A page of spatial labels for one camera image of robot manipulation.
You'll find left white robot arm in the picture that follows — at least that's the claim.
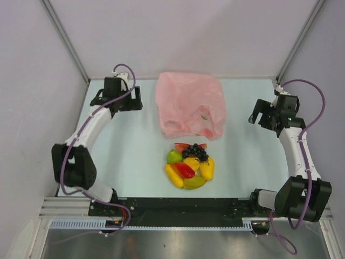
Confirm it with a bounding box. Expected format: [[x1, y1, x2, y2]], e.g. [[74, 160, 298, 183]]
[[51, 72, 143, 216]]

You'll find white slotted cable duct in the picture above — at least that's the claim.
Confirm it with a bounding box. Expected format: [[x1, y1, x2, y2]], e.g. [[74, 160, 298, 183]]
[[50, 219, 253, 231]]

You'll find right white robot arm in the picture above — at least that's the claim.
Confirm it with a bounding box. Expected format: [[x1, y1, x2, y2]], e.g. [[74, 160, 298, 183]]
[[249, 94, 332, 222]]

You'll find yellow fake fruit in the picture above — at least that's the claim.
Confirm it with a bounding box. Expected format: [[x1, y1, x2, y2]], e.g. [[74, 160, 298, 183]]
[[165, 164, 184, 188]]

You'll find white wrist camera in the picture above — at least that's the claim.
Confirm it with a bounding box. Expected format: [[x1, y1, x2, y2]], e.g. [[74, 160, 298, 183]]
[[112, 71, 129, 91], [270, 83, 290, 107]]

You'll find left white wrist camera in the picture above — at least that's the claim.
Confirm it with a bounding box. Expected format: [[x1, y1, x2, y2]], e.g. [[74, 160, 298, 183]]
[[112, 71, 129, 91]]

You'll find red orange fake fruit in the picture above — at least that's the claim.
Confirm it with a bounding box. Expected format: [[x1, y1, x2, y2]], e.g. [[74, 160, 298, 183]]
[[171, 162, 195, 179]]

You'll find pink plastic bag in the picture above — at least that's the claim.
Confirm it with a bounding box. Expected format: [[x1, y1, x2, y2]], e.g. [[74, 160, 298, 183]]
[[155, 72, 227, 140]]

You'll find yellow fake lemon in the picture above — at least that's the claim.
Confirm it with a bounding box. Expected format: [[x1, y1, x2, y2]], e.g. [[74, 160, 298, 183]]
[[183, 157, 200, 172]]

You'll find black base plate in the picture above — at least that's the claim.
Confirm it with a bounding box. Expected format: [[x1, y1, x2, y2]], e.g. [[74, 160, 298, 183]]
[[88, 196, 281, 235]]

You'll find round cream plate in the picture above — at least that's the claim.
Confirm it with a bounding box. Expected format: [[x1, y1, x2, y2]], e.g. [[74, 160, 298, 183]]
[[179, 171, 204, 190]]

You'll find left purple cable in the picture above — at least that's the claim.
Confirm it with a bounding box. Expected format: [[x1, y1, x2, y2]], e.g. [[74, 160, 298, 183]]
[[53, 64, 137, 245]]

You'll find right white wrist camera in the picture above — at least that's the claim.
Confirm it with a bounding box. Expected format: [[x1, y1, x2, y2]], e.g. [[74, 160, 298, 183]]
[[270, 83, 290, 107]]

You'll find yellow fake mango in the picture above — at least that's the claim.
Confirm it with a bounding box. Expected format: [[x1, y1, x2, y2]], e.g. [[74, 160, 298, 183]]
[[199, 157, 215, 181]]

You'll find red watermelon slice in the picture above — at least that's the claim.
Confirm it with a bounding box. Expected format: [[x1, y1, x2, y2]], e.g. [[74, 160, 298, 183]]
[[174, 142, 208, 153]]

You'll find dark fake grape bunch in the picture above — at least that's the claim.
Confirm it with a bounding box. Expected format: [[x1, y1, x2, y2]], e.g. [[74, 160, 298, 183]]
[[182, 143, 209, 162]]

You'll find green fake pear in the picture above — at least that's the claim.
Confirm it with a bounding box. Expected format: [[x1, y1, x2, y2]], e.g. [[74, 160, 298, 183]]
[[166, 149, 183, 165]]

